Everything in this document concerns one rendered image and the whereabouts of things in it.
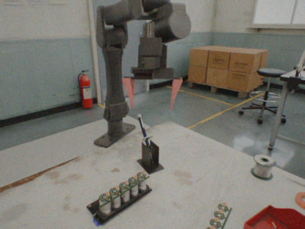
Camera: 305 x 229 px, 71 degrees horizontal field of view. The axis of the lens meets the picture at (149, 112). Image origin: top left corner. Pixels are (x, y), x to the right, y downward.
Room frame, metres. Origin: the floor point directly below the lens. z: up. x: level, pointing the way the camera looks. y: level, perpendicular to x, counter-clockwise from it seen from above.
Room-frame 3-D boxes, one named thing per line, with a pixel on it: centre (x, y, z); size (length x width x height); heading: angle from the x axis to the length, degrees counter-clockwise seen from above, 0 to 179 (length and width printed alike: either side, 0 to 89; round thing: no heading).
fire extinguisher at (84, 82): (3.01, 0.92, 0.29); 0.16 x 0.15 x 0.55; 131
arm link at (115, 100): (0.76, 0.13, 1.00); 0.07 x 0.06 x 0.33; 123
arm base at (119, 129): (0.78, 0.14, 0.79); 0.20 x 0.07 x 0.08; 151
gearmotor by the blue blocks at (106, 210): (0.38, 0.10, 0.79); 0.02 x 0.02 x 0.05
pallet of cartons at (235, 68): (4.04, -1.43, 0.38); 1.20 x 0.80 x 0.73; 47
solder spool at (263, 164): (0.54, -0.34, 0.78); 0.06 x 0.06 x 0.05
